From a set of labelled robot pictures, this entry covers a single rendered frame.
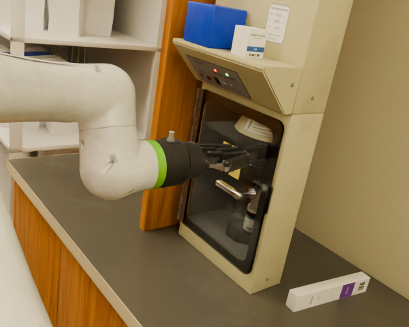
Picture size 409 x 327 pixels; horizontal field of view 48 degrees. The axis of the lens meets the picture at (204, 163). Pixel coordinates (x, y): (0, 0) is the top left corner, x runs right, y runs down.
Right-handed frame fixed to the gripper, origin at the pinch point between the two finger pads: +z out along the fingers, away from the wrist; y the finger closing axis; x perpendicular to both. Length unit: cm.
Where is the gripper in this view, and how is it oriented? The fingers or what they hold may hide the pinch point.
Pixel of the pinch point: (252, 152)
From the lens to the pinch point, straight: 102.0
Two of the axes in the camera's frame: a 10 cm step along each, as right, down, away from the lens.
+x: -1.6, 9.2, 3.5
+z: 7.8, -1.0, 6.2
